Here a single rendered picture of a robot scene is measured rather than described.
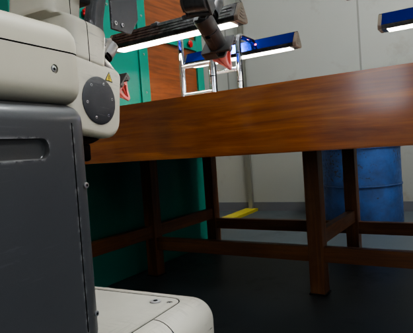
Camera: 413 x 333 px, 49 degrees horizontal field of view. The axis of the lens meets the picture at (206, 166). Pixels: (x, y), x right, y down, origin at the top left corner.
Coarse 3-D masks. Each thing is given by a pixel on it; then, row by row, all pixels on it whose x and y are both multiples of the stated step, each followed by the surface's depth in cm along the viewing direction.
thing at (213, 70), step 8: (184, 16) 168; (152, 24) 177; (184, 64) 190; (192, 64) 188; (200, 64) 186; (208, 64) 184; (184, 72) 191; (216, 72) 183; (184, 80) 191; (216, 80) 183; (184, 88) 191; (216, 88) 184
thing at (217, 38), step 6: (216, 30) 131; (204, 36) 132; (210, 36) 131; (216, 36) 131; (222, 36) 133; (228, 36) 136; (234, 36) 135; (210, 42) 132; (216, 42) 132; (222, 42) 133; (228, 42) 134; (204, 48) 138; (210, 48) 135; (216, 48) 134; (222, 48) 134; (228, 48) 132; (204, 54) 137
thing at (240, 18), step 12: (228, 12) 157; (240, 12) 156; (168, 24) 172; (180, 24) 168; (192, 24) 164; (240, 24) 161; (120, 36) 185; (132, 36) 181; (144, 36) 176; (156, 36) 173; (168, 36) 171
